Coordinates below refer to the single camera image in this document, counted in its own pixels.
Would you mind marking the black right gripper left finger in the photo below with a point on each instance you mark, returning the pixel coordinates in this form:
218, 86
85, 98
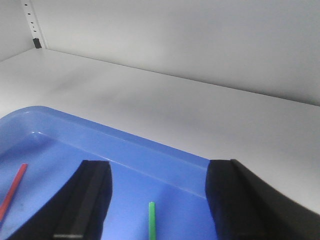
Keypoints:
77, 211

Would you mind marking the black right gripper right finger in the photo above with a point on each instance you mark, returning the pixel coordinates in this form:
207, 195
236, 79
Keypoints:
244, 207

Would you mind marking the red plastic spoon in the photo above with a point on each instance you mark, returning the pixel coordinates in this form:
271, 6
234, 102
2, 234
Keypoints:
12, 190

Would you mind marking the green plastic spoon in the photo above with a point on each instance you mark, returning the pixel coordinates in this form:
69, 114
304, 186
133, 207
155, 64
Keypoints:
152, 220

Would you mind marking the white cabinet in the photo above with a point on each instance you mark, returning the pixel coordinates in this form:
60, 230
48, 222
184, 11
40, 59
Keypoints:
221, 79

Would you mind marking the blue plastic tray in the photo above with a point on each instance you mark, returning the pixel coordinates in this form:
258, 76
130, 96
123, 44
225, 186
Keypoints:
53, 144

